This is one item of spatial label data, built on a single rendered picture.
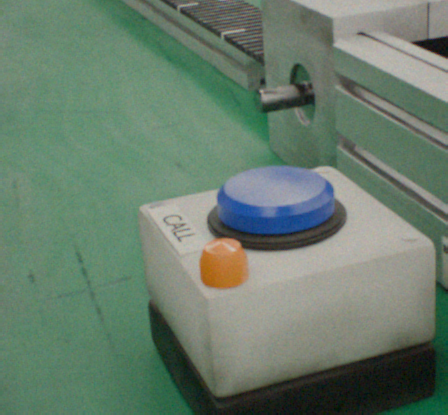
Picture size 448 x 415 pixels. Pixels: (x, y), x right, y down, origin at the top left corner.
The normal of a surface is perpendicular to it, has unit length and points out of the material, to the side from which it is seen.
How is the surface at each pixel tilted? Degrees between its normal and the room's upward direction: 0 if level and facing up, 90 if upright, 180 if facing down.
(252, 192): 3
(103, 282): 0
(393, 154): 90
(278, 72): 90
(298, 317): 90
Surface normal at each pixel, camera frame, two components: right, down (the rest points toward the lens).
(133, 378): -0.07, -0.92
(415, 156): -0.94, 0.20
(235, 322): 0.34, 0.35
